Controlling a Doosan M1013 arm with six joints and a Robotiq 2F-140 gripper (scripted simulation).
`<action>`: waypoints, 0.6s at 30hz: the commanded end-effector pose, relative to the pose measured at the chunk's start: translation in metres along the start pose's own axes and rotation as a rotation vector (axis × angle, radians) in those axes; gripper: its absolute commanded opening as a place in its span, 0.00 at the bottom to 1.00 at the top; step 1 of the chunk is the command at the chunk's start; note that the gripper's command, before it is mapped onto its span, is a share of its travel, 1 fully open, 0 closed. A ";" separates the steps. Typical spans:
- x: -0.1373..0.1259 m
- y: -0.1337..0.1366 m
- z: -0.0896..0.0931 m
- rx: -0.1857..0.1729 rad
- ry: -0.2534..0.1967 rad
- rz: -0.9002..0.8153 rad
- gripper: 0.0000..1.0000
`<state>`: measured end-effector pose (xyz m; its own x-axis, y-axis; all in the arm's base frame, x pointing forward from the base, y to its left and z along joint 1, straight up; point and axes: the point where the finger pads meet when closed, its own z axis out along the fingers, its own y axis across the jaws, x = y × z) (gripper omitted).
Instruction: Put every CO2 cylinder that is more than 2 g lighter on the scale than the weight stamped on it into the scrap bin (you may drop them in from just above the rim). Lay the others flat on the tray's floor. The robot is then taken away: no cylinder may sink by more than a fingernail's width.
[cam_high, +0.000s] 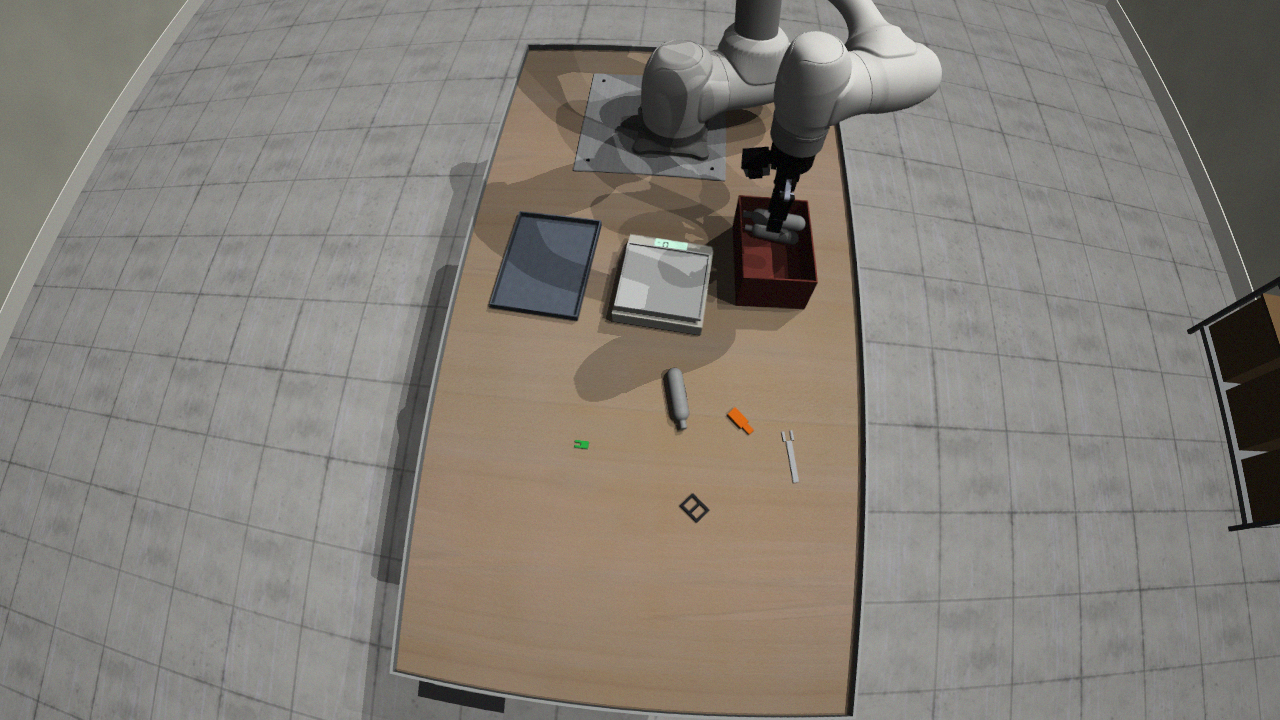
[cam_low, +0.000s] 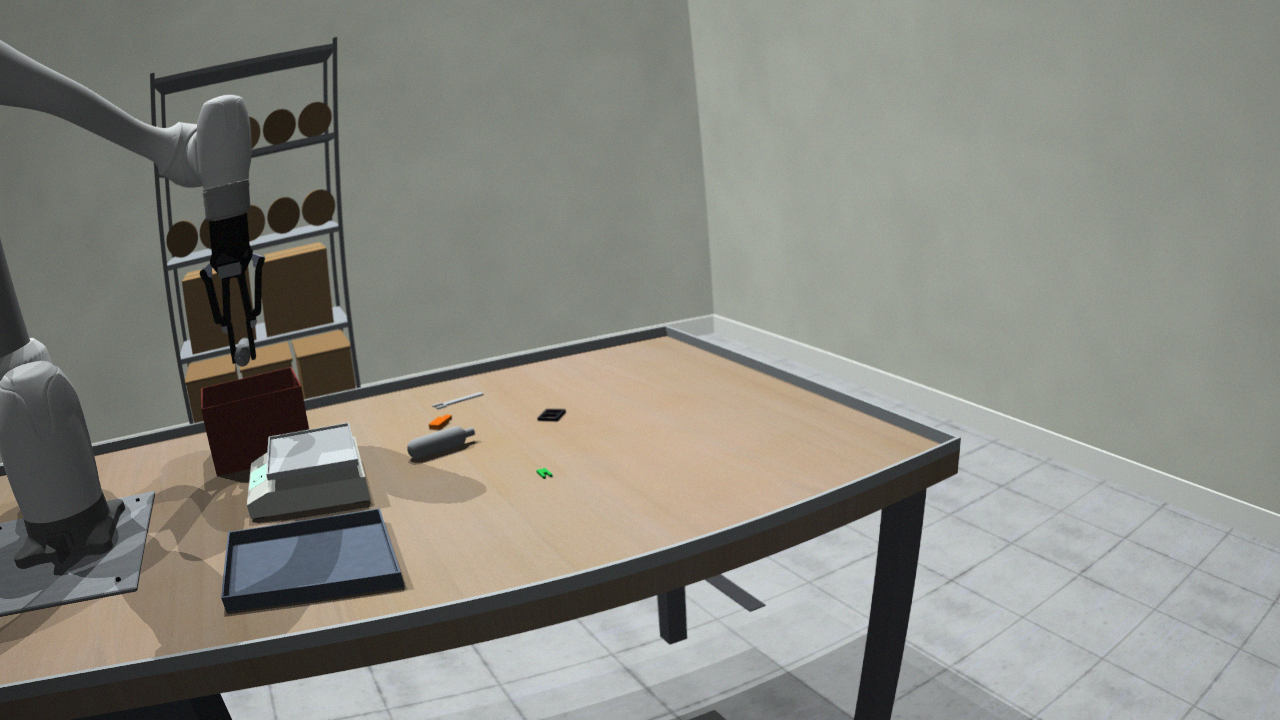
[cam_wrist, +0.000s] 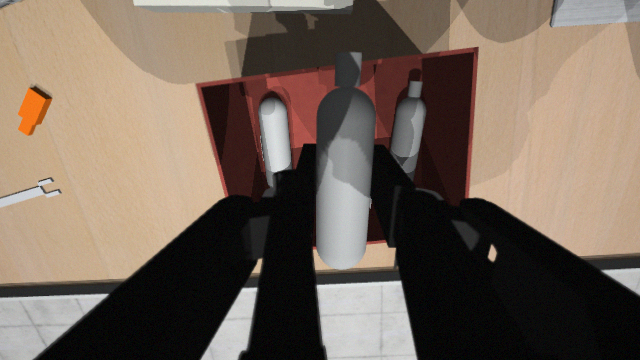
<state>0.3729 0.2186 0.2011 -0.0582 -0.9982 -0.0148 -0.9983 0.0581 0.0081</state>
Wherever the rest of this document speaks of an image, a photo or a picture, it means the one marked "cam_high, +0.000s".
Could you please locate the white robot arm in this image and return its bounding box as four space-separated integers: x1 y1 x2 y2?
621 0 942 161

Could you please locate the grey open-end spanner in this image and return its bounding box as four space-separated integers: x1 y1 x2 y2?
782 430 799 483

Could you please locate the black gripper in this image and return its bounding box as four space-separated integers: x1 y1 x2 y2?
765 141 817 233

